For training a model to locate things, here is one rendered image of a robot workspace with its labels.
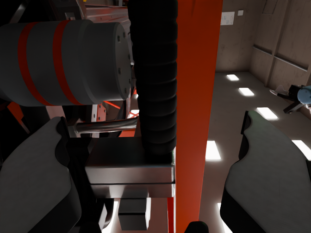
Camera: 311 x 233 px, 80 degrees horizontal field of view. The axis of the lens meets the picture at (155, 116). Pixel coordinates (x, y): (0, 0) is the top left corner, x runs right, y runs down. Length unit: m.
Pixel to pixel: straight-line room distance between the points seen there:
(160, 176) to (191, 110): 0.69
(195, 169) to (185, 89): 0.48
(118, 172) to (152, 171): 0.03
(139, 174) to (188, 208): 1.18
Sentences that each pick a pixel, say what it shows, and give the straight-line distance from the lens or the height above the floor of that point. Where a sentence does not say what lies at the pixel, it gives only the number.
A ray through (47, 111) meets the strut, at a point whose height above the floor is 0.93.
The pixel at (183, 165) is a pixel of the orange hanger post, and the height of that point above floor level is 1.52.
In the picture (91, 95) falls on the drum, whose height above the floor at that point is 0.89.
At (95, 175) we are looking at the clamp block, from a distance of 0.20.
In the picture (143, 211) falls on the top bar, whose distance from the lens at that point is 0.21.
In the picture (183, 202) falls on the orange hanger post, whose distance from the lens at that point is 1.31.
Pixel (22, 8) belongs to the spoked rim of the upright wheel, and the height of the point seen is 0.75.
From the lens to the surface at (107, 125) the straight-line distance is 0.43.
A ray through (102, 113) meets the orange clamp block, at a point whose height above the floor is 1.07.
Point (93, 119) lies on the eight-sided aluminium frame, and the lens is 0.59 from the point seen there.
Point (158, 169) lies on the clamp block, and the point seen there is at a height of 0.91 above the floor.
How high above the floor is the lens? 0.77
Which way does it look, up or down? 30 degrees up
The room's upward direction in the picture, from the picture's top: 177 degrees clockwise
